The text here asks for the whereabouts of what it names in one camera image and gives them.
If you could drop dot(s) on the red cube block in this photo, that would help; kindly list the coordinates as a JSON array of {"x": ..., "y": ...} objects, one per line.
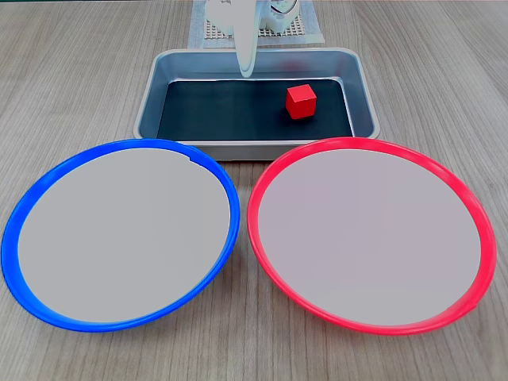
[{"x": 301, "y": 101}]

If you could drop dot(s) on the black tray liner mat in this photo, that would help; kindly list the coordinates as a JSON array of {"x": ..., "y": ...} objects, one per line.
[{"x": 222, "y": 111}]

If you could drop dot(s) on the silver metal tray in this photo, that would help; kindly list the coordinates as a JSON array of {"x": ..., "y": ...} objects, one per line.
[{"x": 359, "y": 99}]

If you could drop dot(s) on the blue rimmed dish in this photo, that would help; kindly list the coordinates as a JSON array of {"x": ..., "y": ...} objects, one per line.
[{"x": 123, "y": 238}]

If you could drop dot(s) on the red rimmed dish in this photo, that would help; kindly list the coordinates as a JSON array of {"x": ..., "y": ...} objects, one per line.
[{"x": 369, "y": 238}]

